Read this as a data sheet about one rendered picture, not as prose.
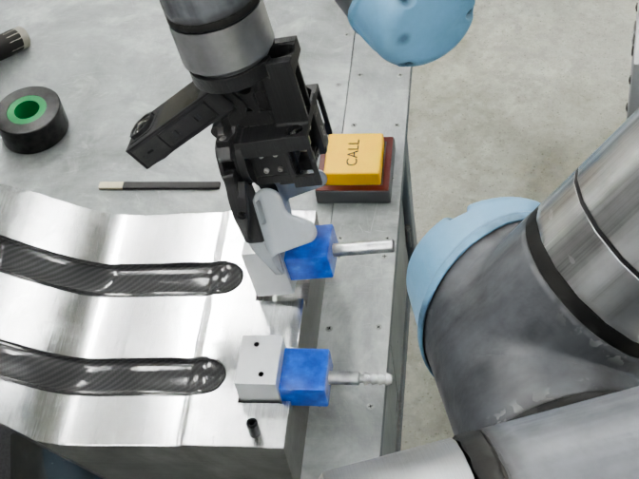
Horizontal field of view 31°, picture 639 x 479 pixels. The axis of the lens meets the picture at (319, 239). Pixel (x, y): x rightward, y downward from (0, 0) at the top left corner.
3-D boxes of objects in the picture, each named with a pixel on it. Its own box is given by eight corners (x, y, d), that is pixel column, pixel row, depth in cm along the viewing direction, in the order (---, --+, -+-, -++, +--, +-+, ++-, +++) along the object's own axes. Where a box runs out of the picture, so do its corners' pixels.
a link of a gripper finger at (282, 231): (325, 286, 99) (301, 190, 95) (260, 292, 101) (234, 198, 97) (331, 267, 102) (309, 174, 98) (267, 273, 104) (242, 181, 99)
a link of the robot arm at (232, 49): (157, 41, 87) (180, -16, 93) (176, 90, 90) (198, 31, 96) (252, 27, 85) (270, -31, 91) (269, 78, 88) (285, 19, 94)
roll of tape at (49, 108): (40, 97, 142) (31, 76, 139) (82, 124, 138) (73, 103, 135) (-11, 136, 139) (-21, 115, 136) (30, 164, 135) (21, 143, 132)
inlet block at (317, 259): (401, 247, 107) (390, 203, 103) (396, 286, 103) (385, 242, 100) (265, 258, 110) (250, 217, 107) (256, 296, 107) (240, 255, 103)
